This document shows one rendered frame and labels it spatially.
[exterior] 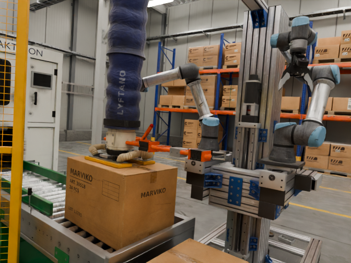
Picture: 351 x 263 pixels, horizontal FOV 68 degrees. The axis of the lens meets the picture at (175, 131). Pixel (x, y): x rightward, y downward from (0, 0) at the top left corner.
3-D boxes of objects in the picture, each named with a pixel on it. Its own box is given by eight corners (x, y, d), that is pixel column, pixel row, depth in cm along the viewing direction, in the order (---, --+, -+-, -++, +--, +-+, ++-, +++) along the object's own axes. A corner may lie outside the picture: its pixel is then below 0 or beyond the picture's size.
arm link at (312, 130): (295, 148, 154) (317, 73, 170) (323, 152, 144) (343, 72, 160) (289, 139, 146) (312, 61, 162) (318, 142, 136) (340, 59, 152)
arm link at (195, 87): (204, 137, 191) (179, 66, 190) (203, 135, 206) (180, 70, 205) (220, 132, 190) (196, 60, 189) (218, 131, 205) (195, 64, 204)
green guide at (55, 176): (19, 166, 303) (19, 159, 302) (28, 166, 311) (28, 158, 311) (106, 201, 206) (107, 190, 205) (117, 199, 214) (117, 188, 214)
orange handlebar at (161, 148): (92, 139, 179) (92, 134, 179) (127, 138, 202) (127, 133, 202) (207, 160, 120) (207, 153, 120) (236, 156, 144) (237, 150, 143)
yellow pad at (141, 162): (109, 156, 179) (109, 149, 179) (120, 155, 187) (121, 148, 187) (143, 165, 158) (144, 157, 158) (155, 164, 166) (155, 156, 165)
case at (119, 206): (63, 217, 171) (67, 156, 169) (115, 205, 201) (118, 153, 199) (120, 253, 132) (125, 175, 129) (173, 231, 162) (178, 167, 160)
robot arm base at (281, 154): (272, 157, 168) (273, 142, 167) (297, 161, 159) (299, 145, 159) (265, 159, 155) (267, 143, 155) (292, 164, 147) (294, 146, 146)
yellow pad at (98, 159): (84, 158, 165) (84, 151, 165) (97, 157, 173) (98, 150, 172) (118, 168, 143) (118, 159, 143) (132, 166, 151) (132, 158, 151)
